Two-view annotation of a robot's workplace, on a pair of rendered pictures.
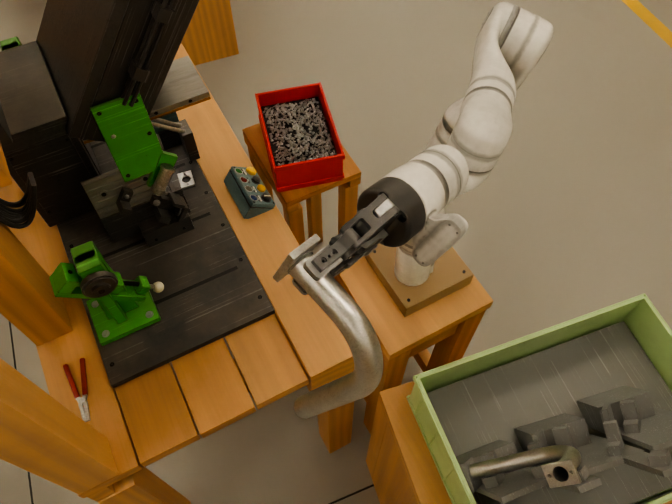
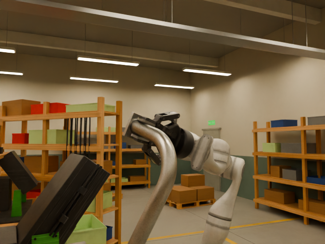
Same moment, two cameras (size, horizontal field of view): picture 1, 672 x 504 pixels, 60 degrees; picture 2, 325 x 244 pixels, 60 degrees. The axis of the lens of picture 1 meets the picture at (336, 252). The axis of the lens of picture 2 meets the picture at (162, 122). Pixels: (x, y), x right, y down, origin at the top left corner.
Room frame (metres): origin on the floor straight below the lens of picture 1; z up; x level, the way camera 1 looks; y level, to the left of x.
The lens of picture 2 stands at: (-0.32, -0.02, 1.69)
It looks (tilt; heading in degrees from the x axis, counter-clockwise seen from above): 4 degrees up; 0
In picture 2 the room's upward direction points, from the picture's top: straight up
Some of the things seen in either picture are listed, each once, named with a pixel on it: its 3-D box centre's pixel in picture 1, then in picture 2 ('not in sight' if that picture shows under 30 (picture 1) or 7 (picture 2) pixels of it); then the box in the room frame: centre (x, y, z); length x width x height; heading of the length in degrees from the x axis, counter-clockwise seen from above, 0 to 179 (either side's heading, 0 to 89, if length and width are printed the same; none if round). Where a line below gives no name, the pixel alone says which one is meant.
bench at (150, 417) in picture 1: (166, 267); not in sight; (1.03, 0.60, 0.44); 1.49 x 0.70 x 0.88; 28
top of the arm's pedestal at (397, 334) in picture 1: (409, 282); not in sight; (0.76, -0.20, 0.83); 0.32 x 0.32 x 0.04; 28
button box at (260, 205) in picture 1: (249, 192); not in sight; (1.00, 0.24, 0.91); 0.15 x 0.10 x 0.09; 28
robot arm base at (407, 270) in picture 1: (414, 253); not in sight; (0.76, -0.20, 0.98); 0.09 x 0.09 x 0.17; 31
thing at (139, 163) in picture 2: not in sight; (105, 157); (9.63, 1.90, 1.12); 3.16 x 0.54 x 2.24; 112
